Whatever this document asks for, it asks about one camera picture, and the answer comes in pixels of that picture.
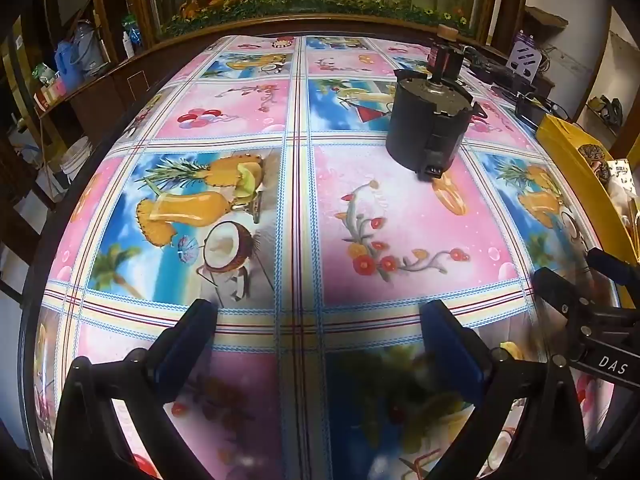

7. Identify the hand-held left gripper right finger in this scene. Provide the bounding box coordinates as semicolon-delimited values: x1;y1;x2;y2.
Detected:
415;300;588;480

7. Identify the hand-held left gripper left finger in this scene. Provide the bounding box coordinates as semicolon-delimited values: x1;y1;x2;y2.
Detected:
52;299;218;480

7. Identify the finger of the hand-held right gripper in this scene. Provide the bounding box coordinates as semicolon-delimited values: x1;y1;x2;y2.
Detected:
586;247;640;287
532;267;601;333

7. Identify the yellow cardboard box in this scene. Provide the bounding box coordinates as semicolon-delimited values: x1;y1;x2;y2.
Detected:
536;114;640;266

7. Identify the brown knitted scrubber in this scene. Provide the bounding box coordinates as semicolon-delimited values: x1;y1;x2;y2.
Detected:
575;144;612;181

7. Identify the dark crumpled bag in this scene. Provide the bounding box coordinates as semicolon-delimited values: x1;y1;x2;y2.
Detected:
590;96;625;123

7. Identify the black flat device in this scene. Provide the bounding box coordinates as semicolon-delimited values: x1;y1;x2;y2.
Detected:
515;92;571;126

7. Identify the black cylindrical device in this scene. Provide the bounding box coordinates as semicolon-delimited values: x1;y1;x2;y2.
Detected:
385;69;482;181

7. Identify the white plastic bucket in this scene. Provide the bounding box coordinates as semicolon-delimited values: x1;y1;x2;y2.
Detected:
60;137;93;181

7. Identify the purple phone stand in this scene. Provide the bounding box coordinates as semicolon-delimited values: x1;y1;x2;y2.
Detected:
506;40;543;78

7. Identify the dark bottle with cork lid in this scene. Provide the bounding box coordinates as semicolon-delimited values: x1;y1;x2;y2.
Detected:
425;25;463;83

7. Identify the brown wood piece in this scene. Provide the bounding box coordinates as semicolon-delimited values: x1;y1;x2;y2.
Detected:
529;6;569;29

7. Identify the blue plastic jug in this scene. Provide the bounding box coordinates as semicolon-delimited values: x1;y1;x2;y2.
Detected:
54;40;86;88

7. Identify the black gadget with cables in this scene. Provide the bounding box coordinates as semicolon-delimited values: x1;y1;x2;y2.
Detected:
465;47;531;93

